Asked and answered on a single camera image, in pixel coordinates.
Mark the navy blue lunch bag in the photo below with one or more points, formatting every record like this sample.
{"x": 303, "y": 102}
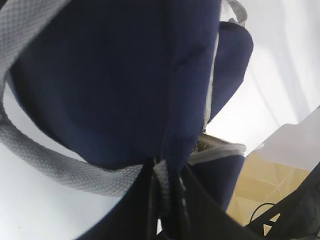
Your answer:
{"x": 123, "y": 83}

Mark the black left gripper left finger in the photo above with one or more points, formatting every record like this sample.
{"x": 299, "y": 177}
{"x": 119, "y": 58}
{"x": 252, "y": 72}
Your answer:
{"x": 135, "y": 216}

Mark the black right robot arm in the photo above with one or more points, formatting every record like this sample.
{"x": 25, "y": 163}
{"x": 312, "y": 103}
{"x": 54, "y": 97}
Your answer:
{"x": 296, "y": 217}

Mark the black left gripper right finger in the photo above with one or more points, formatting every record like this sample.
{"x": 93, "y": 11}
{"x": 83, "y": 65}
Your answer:
{"x": 196, "y": 216}

